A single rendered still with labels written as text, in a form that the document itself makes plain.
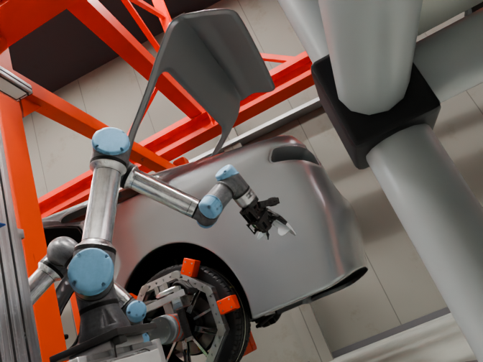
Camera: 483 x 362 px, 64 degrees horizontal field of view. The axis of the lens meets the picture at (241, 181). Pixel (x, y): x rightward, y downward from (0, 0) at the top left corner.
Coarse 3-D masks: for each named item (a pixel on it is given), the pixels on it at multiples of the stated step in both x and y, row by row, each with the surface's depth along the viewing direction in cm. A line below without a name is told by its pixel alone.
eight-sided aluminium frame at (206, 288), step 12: (168, 276) 210; (180, 276) 208; (144, 288) 213; (204, 288) 202; (144, 300) 216; (216, 300) 200; (216, 312) 198; (216, 324) 195; (228, 324) 199; (216, 336) 194; (216, 348) 192; (216, 360) 195
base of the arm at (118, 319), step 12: (108, 300) 117; (84, 312) 114; (96, 312) 113; (108, 312) 114; (120, 312) 117; (84, 324) 113; (96, 324) 111; (108, 324) 113; (120, 324) 114; (84, 336) 110
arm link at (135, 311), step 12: (60, 240) 154; (72, 240) 156; (48, 252) 153; (60, 252) 150; (72, 252) 150; (60, 264) 155; (120, 288) 152; (120, 300) 149; (132, 300) 151; (132, 312) 147; (144, 312) 149; (132, 324) 153
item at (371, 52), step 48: (288, 0) 19; (336, 0) 9; (384, 0) 9; (432, 0) 14; (480, 0) 16; (336, 48) 12; (384, 48) 11; (432, 48) 15; (480, 48) 15; (336, 96) 16; (384, 96) 14; (432, 96) 14; (384, 144) 15; (432, 144) 15; (432, 192) 14; (432, 240) 14; (480, 240) 13; (480, 288) 13; (480, 336) 13
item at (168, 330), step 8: (152, 320) 191; (160, 320) 190; (168, 320) 190; (176, 320) 195; (160, 328) 189; (168, 328) 188; (176, 328) 191; (152, 336) 189; (160, 336) 188; (168, 336) 187; (176, 336) 192
